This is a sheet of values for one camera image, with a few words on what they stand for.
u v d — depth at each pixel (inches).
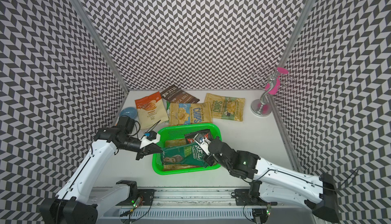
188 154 28.4
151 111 39.5
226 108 41.4
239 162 20.0
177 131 33.3
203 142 22.7
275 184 18.0
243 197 28.6
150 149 24.5
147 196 28.5
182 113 40.4
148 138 22.7
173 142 34.9
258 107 42.9
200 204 28.4
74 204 14.4
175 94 44.0
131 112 40.3
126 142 23.1
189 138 34.9
